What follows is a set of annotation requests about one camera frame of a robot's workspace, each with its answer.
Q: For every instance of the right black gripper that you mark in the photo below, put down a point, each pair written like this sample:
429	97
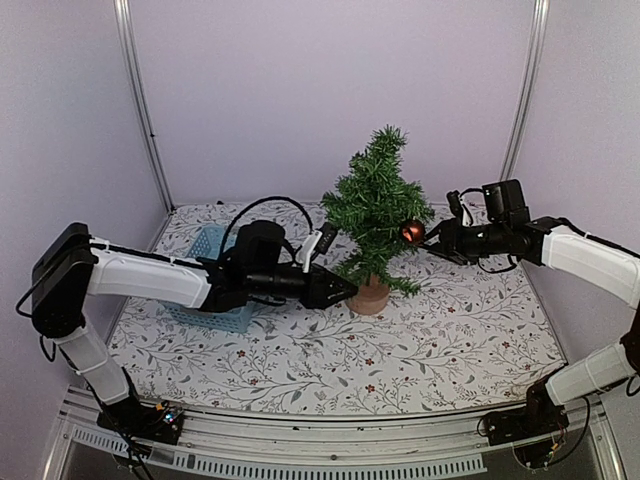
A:
451	239

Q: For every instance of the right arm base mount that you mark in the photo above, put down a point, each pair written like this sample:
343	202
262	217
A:
538	417

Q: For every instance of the aluminium frame post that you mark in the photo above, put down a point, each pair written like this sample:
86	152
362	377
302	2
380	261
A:
533	59
130	55

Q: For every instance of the wooden tree base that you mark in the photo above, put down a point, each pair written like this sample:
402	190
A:
371	299

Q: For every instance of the small green christmas tree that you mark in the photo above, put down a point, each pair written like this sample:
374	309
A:
369	204

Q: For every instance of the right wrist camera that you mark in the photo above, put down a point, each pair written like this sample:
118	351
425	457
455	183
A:
454	202

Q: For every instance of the light blue plastic basket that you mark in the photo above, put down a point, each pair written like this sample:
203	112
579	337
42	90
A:
206	244

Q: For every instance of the right aluminium frame post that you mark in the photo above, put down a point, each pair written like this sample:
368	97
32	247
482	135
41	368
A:
533	59

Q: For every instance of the left aluminium frame post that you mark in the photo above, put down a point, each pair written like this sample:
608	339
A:
130	55

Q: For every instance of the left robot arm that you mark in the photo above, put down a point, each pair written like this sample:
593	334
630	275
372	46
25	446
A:
78	265

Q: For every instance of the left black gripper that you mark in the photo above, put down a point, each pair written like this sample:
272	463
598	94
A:
318	294

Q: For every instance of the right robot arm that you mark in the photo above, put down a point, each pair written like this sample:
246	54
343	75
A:
557	244

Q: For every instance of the floral table mat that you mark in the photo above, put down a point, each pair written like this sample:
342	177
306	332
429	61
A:
472	337

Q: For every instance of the front aluminium rail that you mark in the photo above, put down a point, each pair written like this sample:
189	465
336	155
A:
226	444

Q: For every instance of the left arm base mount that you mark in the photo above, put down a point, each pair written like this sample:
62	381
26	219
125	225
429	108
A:
131	418

